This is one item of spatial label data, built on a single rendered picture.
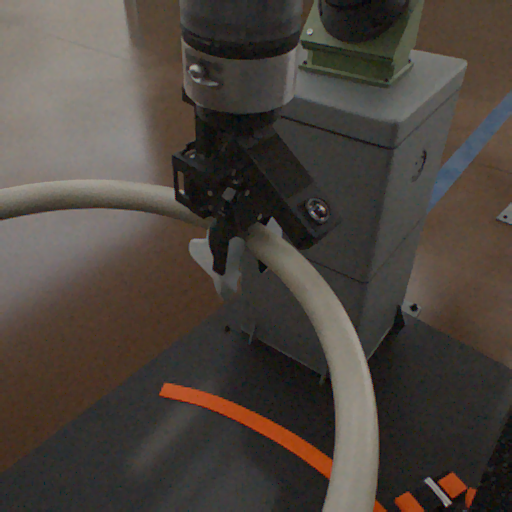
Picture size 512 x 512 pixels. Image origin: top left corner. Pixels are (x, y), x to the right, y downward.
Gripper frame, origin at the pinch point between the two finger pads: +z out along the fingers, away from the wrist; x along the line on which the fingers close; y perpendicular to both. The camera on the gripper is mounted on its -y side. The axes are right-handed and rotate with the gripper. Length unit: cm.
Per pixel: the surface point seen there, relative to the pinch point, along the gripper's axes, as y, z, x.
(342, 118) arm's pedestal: 25, 11, -57
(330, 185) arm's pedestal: 25, 28, -57
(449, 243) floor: 18, 94, -144
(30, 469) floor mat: 56, 94, 16
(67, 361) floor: 80, 97, -10
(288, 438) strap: 12, 91, -34
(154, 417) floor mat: 44, 93, -14
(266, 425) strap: 19, 91, -33
